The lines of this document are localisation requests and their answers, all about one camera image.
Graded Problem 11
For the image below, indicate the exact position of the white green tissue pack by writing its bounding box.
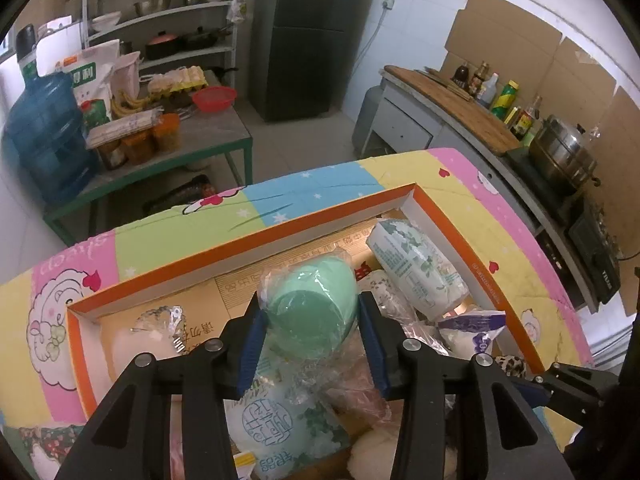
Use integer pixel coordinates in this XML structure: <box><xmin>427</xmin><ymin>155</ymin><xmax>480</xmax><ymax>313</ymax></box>
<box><xmin>367</xmin><ymin>219</ymin><xmax>469</xmax><ymax>322</ymax></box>

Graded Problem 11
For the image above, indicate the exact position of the green sponge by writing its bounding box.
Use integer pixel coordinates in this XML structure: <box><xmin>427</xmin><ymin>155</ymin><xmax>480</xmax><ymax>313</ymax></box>
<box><xmin>257</xmin><ymin>248</ymin><xmax>358</xmax><ymax>361</ymax></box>

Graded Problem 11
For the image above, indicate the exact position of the leopard print scrunchie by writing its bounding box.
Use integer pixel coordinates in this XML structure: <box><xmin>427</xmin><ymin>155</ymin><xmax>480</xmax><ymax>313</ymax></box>
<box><xmin>495</xmin><ymin>356</ymin><xmax>527</xmax><ymax>378</ymax></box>

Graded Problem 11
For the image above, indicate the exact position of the cream bear purple dress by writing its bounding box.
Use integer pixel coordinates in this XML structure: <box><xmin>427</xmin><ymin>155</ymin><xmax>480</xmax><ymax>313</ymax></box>
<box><xmin>347</xmin><ymin>429</ymin><xmax>398</xmax><ymax>480</ymax></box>

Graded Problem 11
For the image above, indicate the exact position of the beige bear pink dress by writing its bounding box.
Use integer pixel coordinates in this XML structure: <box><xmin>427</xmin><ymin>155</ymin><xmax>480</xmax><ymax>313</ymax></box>
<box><xmin>324</xmin><ymin>356</ymin><xmax>402</xmax><ymax>434</ymax></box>

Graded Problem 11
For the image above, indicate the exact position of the floral white scrunchie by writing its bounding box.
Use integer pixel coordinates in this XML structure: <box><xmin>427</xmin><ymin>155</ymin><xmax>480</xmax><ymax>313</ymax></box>
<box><xmin>358</xmin><ymin>270</ymin><xmax>419</xmax><ymax>325</ymax></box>

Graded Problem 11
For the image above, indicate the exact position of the white floral tissue pack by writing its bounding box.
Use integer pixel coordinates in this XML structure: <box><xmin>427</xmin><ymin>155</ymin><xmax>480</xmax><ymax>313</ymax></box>
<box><xmin>224</xmin><ymin>337</ymin><xmax>349</xmax><ymax>479</ymax></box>

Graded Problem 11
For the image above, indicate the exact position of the orange rimmed cardboard tray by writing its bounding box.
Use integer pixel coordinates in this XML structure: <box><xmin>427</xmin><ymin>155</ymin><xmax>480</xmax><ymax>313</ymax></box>
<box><xmin>65</xmin><ymin>181</ymin><xmax>547</xmax><ymax>480</ymax></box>

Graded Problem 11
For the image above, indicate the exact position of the black induction cooker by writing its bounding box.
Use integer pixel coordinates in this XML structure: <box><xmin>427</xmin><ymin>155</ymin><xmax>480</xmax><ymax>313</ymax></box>
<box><xmin>506</xmin><ymin>148</ymin><xmax>620</xmax><ymax>304</ymax></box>

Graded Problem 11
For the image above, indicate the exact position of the steel cooking pot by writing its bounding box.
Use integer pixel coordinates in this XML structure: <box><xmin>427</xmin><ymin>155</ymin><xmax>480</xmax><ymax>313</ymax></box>
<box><xmin>528</xmin><ymin>115</ymin><xmax>597</xmax><ymax>192</ymax></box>

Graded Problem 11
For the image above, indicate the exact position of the blue water jug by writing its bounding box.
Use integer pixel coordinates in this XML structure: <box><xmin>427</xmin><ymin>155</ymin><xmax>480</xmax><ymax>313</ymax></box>
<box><xmin>2</xmin><ymin>24</ymin><xmax>99</xmax><ymax>205</ymax></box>

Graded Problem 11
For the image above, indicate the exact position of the green low table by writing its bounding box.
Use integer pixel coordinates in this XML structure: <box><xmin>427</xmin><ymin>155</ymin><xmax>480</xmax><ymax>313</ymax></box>
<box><xmin>42</xmin><ymin>107</ymin><xmax>254</xmax><ymax>246</ymax></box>

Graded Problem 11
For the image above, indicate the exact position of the wooden cutting board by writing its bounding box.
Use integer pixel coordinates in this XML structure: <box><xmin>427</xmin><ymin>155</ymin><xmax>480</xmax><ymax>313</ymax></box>
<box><xmin>381</xmin><ymin>65</ymin><xmax>518</xmax><ymax>156</ymax></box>

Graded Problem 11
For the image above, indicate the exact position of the green yellow bottle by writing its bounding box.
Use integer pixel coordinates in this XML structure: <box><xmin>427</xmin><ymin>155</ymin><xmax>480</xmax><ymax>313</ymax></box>
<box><xmin>490</xmin><ymin>80</ymin><xmax>520</xmax><ymax>120</ymax></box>

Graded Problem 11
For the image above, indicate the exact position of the red plastic basket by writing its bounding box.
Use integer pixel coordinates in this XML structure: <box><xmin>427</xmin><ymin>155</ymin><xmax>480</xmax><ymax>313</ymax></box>
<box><xmin>192</xmin><ymin>86</ymin><xmax>238</xmax><ymax>113</ymax></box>

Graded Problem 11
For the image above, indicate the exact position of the egg carton tray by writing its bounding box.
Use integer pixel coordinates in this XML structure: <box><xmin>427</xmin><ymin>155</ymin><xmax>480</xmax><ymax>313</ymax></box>
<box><xmin>148</xmin><ymin>66</ymin><xmax>208</xmax><ymax>94</ymax></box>

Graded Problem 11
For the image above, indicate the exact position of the white metal shelf rack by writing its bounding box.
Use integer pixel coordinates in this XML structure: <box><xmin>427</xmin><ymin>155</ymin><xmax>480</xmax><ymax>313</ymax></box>
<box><xmin>81</xmin><ymin>0</ymin><xmax>244</xmax><ymax>75</ymax></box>

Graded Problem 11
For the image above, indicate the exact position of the black refrigerator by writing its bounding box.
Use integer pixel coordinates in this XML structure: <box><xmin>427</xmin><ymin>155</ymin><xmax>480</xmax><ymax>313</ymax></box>
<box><xmin>248</xmin><ymin>0</ymin><xmax>358</xmax><ymax>122</ymax></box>

